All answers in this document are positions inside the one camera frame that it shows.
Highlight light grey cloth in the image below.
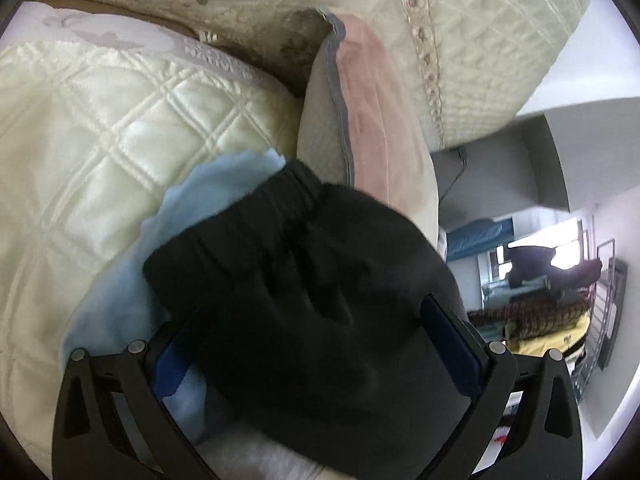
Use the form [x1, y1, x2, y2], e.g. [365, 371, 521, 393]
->
[192, 430, 331, 480]

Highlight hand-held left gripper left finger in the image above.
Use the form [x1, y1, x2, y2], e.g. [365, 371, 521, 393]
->
[51, 320, 221, 480]

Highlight pink grey pillow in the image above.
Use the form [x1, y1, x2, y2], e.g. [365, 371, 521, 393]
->
[297, 10, 441, 261]

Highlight light blue cloth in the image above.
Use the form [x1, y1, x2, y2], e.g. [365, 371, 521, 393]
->
[62, 149, 288, 446]

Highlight black pants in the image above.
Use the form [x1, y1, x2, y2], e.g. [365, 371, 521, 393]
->
[142, 160, 481, 480]

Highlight cream quilted pillow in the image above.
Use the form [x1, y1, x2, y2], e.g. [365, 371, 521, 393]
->
[0, 40, 306, 480]

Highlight yellow fleece jacket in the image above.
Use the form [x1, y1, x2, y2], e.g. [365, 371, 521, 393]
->
[504, 327, 587, 362]

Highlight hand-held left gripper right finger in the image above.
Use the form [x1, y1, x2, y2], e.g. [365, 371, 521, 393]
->
[415, 294, 585, 480]

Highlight brown plaid scarf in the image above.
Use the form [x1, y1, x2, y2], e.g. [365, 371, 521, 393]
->
[467, 302, 588, 342]

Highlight cream quilted headboard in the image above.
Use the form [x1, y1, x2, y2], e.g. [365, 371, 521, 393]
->
[385, 0, 596, 151]

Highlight white grey printed cloth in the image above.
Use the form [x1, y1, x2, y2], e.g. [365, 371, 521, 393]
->
[5, 1, 281, 93]

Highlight black charger cable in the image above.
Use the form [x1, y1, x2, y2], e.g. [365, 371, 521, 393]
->
[440, 144, 470, 203]

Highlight metal clothes rack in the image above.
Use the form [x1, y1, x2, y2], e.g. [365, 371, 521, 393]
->
[570, 239, 630, 403]

